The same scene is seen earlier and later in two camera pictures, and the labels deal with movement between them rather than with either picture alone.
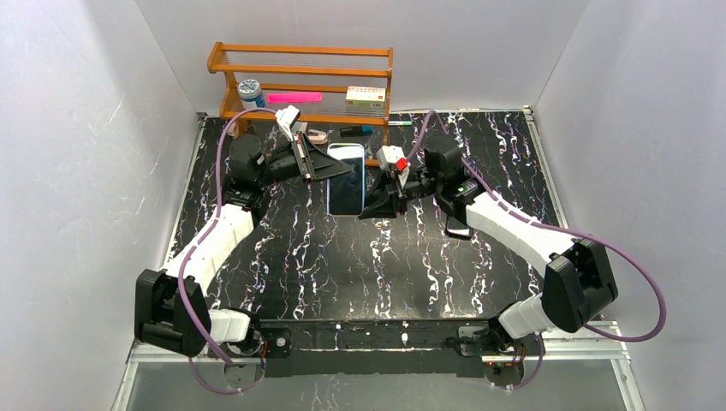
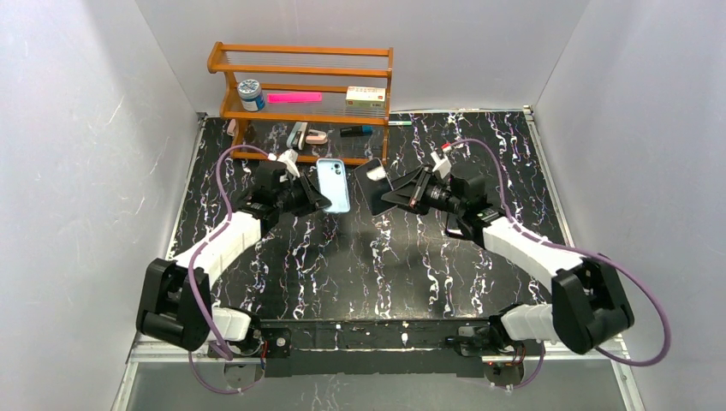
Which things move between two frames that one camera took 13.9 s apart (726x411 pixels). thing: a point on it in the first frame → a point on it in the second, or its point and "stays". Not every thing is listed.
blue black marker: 348,131 stays
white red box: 365,97 stays
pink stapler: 317,137 stays
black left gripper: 305,160 → 301,193
